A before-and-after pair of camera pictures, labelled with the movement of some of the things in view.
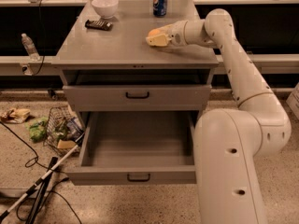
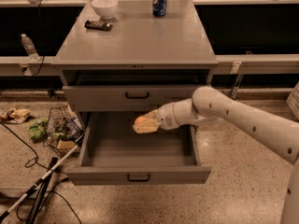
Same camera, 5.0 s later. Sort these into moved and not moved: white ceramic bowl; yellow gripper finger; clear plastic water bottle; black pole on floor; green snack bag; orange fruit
Moved: orange fruit; yellow gripper finger
Not moved: green snack bag; clear plastic water bottle; black pole on floor; white ceramic bowl
